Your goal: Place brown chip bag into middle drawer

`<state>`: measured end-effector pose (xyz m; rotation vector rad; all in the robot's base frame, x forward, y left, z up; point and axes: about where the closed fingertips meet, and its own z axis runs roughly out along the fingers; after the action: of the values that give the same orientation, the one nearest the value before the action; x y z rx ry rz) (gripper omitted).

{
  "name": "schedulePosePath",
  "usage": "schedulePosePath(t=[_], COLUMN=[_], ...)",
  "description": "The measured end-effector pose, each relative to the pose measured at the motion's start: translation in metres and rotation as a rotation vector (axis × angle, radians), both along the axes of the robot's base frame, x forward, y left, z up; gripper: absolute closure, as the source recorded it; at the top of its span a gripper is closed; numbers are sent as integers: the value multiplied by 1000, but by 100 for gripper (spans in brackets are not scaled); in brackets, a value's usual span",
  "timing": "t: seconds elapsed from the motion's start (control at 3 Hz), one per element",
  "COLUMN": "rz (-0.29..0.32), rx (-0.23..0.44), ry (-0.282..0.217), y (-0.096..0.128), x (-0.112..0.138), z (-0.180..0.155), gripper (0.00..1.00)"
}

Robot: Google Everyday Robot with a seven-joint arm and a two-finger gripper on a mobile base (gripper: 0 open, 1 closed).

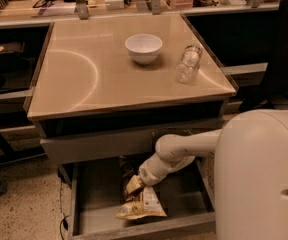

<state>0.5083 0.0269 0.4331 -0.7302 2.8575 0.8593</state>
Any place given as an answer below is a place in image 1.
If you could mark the brown chip bag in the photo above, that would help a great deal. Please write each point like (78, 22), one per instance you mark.
(141, 203)

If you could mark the open middle drawer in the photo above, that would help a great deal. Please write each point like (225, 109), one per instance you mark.
(96, 198)

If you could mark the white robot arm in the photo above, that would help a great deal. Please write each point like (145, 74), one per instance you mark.
(250, 172)

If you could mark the white bowl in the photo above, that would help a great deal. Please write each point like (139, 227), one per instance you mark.
(143, 48)

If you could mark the clear plastic bottle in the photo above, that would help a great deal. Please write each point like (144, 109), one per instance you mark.
(188, 65)

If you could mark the black table leg frame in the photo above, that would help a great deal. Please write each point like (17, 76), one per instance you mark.
(9, 155)

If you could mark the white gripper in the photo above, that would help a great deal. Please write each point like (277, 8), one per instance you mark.
(148, 175)

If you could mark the grey drawer cabinet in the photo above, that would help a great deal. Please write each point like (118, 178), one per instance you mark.
(91, 101)

